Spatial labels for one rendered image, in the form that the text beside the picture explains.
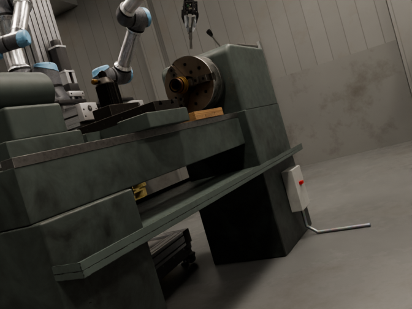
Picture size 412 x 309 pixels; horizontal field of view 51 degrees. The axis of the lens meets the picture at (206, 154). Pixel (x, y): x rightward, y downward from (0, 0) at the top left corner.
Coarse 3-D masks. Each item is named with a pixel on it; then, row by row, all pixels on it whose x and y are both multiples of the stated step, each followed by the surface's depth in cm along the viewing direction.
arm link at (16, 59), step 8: (0, 0) 224; (8, 0) 224; (0, 8) 224; (8, 8) 226; (0, 16) 224; (8, 16) 226; (0, 24) 226; (8, 24) 227; (0, 32) 228; (8, 32) 226; (8, 56) 227; (16, 56) 227; (24, 56) 231; (16, 64) 227; (24, 64) 228
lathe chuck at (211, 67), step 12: (180, 60) 238; (192, 60) 235; (204, 60) 234; (168, 72) 243; (192, 72) 237; (204, 72) 233; (216, 72) 236; (168, 84) 245; (204, 84) 234; (216, 84) 234; (168, 96) 246; (192, 96) 239; (204, 96) 235; (216, 96) 239; (192, 108) 240; (204, 108) 237
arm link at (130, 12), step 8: (128, 0) 239; (136, 0) 237; (144, 0) 239; (120, 8) 244; (128, 8) 242; (136, 8) 242; (120, 16) 246; (128, 16) 246; (120, 24) 254; (128, 24) 253
